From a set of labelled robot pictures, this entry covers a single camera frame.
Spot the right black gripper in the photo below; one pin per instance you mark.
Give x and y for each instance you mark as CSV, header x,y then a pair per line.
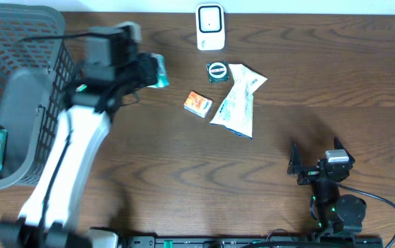
x,y
295,164

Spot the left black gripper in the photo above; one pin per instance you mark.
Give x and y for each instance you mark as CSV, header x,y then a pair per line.
x,y
148,69

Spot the teal tissue pack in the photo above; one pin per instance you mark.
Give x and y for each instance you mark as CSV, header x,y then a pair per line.
x,y
161,72

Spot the orange tissue pack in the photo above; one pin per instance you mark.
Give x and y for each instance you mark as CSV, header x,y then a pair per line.
x,y
198,104

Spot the dark green round-label box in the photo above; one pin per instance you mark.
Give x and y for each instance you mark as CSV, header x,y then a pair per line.
x,y
217,72

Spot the white blue snack bag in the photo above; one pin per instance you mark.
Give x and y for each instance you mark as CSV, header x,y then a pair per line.
x,y
236,111

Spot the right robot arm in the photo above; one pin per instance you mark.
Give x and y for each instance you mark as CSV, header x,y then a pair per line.
x,y
340,216

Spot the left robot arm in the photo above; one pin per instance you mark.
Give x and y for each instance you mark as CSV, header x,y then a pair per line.
x,y
49,216

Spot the white barcode scanner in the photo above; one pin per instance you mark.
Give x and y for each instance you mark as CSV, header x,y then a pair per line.
x,y
210,26

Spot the grey plastic mesh basket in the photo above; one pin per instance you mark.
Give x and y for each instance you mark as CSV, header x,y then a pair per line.
x,y
34,69

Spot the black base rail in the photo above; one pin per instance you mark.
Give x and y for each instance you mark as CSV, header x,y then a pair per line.
x,y
274,241

